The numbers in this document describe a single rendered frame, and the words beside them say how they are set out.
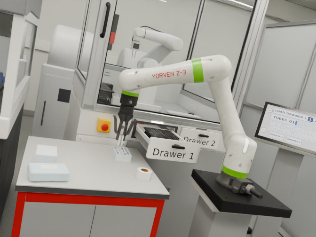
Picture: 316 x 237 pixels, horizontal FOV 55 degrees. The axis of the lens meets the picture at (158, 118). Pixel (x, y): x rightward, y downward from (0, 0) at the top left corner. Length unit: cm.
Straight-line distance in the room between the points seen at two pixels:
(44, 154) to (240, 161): 88
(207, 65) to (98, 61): 63
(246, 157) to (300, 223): 183
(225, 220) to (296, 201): 180
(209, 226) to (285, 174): 93
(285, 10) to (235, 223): 494
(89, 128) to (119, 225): 65
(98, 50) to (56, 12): 328
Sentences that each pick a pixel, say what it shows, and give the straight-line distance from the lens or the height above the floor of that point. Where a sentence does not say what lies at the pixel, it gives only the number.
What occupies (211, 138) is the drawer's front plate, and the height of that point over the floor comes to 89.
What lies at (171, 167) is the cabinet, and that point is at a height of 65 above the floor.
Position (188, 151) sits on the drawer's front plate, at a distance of 162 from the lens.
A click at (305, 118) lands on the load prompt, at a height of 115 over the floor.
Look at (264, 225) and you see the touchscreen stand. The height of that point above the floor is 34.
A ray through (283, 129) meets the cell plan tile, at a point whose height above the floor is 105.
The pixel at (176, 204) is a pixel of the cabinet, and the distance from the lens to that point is 216.
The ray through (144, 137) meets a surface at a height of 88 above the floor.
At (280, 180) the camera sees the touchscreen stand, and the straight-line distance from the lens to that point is 230.
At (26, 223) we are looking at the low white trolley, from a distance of 133.
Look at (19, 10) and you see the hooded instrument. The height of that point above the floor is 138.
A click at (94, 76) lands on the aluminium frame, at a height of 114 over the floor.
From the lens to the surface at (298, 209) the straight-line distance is 323.
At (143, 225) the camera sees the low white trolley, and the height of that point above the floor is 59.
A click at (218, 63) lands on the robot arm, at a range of 141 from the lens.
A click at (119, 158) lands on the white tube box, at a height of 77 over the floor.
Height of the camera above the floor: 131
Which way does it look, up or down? 11 degrees down
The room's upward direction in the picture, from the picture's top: 13 degrees clockwise
